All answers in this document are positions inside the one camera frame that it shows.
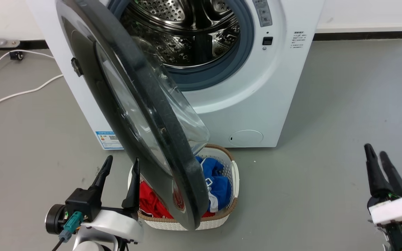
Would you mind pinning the blue white energy label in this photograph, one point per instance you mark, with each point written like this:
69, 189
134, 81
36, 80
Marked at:
110, 140

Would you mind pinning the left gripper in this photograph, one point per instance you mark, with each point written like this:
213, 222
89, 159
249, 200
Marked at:
117, 221

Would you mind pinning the small black plug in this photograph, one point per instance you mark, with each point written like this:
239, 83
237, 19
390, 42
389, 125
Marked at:
16, 55

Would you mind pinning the round black washing machine door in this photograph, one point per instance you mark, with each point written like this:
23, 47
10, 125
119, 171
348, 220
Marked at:
183, 164

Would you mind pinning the black door lock socket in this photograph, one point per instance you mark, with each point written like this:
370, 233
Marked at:
267, 40

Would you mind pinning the white woven laundry basket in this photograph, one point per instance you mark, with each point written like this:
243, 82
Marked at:
223, 164

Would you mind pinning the red garment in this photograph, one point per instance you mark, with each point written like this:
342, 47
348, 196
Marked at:
150, 202

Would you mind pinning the perforated steel washer drum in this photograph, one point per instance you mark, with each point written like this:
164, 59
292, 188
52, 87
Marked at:
187, 35

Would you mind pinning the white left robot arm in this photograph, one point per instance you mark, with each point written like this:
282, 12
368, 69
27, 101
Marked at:
89, 246

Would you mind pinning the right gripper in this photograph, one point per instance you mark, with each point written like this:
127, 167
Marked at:
400, 209

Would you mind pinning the round white filter cover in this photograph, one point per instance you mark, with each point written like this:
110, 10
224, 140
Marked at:
246, 138

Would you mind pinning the grey-blue rubber door gasket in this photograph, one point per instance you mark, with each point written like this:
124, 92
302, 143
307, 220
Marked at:
246, 45

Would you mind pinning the blue garment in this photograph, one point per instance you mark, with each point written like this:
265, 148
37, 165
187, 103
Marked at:
219, 184

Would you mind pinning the white front-load washing machine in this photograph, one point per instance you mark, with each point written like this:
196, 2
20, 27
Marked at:
257, 104

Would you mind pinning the grey instruction sticker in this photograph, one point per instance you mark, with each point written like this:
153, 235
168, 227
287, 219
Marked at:
263, 12

